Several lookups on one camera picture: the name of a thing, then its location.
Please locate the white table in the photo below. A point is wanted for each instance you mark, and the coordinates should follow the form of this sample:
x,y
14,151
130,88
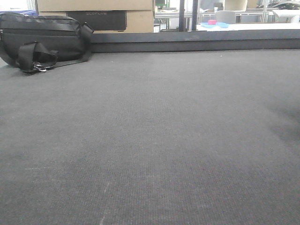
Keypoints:
x,y
254,26

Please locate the left black vertical post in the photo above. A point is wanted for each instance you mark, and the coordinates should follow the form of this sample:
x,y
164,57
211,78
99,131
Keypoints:
x,y
181,16

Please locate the dark conveyor side rail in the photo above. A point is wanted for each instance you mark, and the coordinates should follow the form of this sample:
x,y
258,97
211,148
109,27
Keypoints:
x,y
195,41

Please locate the shallow blue tray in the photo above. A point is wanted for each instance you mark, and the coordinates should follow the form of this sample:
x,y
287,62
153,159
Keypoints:
x,y
217,24

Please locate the blue crate behind bag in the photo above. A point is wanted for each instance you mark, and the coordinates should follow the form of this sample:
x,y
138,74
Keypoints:
x,y
23,12

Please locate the pink block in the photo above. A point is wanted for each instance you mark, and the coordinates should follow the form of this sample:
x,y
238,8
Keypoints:
x,y
212,22

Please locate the right black vertical post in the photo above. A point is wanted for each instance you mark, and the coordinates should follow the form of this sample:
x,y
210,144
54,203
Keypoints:
x,y
194,14

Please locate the black fabric shoulder bag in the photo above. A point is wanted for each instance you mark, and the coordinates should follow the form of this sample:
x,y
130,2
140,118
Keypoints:
x,y
39,43

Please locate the upper cardboard box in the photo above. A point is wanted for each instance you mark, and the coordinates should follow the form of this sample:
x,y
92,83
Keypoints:
x,y
84,5

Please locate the black vertical post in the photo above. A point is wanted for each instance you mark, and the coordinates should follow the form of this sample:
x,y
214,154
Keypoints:
x,y
194,14
181,16

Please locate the lower cardboard box black print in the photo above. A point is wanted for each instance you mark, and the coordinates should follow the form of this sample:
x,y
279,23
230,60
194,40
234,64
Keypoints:
x,y
117,21

